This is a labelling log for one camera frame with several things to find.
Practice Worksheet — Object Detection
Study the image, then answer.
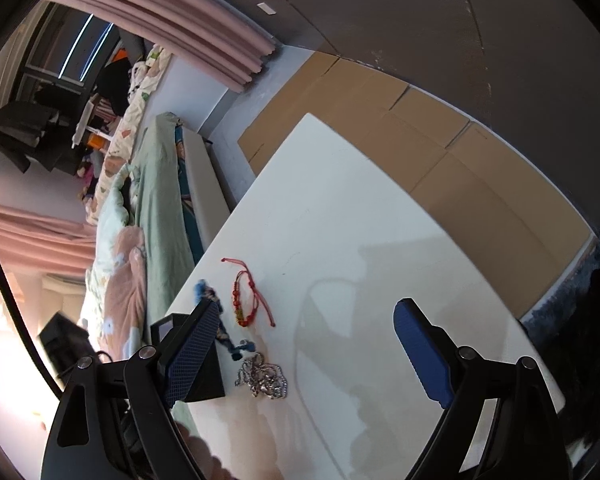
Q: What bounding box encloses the plush toy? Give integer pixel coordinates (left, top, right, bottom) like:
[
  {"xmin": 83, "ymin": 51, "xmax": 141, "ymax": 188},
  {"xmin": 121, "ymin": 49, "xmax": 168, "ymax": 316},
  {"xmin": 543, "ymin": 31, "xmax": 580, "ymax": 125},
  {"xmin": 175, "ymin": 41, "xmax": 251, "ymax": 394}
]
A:
[{"xmin": 77, "ymin": 152, "xmax": 106, "ymax": 207}]

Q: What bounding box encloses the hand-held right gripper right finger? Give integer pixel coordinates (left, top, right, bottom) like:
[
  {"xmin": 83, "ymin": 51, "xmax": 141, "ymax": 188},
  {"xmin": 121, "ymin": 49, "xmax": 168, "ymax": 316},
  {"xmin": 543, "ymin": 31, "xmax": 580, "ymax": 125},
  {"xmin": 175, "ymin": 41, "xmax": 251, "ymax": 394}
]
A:
[{"xmin": 392, "ymin": 297, "xmax": 566, "ymax": 480}]

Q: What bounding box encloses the dark framed window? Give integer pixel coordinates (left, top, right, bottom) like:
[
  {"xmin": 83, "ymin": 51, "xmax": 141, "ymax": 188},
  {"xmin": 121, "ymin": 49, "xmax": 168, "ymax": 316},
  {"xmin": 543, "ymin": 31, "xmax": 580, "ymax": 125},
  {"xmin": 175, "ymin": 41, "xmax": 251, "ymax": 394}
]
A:
[{"xmin": 17, "ymin": 2, "xmax": 124, "ymax": 97}]

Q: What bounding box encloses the dark wood wall panel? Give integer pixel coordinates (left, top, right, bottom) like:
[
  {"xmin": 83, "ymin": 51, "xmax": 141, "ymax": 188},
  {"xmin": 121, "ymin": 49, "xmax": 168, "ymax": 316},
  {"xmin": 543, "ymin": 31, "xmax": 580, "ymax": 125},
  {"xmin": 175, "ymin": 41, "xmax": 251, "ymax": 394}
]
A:
[{"xmin": 230, "ymin": 0, "xmax": 600, "ymax": 241}]

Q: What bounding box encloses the silver chain necklace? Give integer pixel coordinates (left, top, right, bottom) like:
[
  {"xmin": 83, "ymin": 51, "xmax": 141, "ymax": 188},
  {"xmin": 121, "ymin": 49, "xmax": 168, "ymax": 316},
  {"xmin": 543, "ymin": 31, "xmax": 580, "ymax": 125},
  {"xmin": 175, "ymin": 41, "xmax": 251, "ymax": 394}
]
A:
[{"xmin": 234, "ymin": 352, "xmax": 289, "ymax": 401}]

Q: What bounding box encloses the pink floral blanket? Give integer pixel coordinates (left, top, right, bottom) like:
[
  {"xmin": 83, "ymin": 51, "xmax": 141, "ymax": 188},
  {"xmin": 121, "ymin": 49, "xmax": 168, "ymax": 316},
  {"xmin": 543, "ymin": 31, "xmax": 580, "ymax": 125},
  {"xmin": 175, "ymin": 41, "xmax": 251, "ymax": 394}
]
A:
[{"xmin": 91, "ymin": 227, "xmax": 151, "ymax": 357}]

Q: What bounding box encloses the pink curtain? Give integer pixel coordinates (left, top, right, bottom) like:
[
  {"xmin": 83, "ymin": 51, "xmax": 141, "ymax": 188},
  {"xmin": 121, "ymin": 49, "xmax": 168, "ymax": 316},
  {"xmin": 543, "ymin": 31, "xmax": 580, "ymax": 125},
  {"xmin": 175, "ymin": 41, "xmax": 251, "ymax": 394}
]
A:
[
  {"xmin": 0, "ymin": 197, "xmax": 99, "ymax": 277},
  {"xmin": 45, "ymin": 0, "xmax": 279, "ymax": 94}
]

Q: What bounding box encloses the blue braided bracelet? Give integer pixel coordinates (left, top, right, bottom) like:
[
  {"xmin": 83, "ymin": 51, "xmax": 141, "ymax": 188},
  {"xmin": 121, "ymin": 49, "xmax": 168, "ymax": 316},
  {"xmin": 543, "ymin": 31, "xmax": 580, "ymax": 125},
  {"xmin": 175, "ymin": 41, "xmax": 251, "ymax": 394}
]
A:
[{"xmin": 194, "ymin": 282, "xmax": 257, "ymax": 361}]

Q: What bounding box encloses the black bag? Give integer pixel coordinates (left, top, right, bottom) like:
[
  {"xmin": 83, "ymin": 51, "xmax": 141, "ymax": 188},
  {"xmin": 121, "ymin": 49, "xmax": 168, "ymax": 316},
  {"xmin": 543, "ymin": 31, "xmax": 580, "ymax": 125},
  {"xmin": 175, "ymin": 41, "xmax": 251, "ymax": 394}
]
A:
[{"xmin": 97, "ymin": 57, "xmax": 134, "ymax": 104}]

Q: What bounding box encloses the dark boxy object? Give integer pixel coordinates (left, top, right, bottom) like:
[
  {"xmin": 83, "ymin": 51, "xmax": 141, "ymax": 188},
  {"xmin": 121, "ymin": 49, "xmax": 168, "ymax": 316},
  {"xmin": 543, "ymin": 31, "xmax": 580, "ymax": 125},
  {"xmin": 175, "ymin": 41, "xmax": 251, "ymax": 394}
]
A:
[{"xmin": 39, "ymin": 311, "xmax": 99, "ymax": 379}]

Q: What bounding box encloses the black box with white inside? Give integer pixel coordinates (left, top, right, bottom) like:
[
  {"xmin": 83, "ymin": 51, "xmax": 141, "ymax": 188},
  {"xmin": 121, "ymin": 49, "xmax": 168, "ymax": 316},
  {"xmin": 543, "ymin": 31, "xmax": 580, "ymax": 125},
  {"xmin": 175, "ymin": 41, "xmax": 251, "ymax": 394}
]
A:
[{"xmin": 150, "ymin": 312, "xmax": 226, "ymax": 404}]

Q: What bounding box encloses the white rack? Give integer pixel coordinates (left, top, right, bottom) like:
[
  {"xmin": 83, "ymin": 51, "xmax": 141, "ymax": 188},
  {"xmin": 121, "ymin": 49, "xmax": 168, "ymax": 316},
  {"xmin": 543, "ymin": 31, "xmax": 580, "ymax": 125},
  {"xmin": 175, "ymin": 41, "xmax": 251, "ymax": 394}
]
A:
[{"xmin": 71, "ymin": 100, "xmax": 116, "ymax": 149}]

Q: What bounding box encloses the flat brown cardboard sheet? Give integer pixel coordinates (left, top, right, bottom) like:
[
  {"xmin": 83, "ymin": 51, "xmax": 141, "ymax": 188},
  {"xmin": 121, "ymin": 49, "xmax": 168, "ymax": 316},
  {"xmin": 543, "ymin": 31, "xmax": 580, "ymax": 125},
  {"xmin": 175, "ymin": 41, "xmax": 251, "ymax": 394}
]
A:
[{"xmin": 237, "ymin": 52, "xmax": 594, "ymax": 319}]

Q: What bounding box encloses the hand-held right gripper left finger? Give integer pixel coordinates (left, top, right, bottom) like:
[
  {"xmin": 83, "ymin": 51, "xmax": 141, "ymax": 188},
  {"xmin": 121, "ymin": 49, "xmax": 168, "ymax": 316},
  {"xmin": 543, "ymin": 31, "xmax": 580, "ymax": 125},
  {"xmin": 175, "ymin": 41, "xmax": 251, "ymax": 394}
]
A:
[{"xmin": 40, "ymin": 300, "xmax": 223, "ymax": 480}]

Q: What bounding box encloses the bed with green sheet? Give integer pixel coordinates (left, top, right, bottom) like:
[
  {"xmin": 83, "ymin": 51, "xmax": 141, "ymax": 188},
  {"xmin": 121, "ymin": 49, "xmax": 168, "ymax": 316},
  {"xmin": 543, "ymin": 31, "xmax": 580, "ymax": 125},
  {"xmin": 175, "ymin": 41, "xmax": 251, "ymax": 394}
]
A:
[{"xmin": 80, "ymin": 112, "xmax": 233, "ymax": 356}]

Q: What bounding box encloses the red string bracelet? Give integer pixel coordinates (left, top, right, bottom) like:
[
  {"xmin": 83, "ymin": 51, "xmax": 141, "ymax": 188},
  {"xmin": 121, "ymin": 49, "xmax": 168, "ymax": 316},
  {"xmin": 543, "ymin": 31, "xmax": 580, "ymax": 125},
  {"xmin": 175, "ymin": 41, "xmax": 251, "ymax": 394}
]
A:
[{"xmin": 221, "ymin": 257, "xmax": 277, "ymax": 329}]

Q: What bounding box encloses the floral window seat cushion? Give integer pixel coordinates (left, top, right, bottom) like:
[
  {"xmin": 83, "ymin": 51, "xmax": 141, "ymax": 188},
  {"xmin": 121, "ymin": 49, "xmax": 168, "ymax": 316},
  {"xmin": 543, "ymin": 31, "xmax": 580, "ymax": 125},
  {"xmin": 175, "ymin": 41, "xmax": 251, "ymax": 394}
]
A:
[{"xmin": 97, "ymin": 45, "xmax": 174, "ymax": 197}]

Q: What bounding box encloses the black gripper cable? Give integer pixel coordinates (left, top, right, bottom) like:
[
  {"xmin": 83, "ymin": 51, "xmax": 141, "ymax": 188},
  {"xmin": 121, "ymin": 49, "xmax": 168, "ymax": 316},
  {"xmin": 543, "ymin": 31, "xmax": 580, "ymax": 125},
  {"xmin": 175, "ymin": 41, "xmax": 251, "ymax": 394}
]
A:
[{"xmin": 0, "ymin": 230, "xmax": 63, "ymax": 401}]

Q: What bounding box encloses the dark shaggy rug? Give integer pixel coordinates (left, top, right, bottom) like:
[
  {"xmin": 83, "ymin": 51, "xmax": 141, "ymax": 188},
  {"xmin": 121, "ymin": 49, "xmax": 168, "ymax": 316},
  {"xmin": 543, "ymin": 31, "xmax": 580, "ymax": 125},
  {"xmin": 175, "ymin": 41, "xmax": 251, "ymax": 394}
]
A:
[{"xmin": 522, "ymin": 237, "xmax": 600, "ymax": 466}]

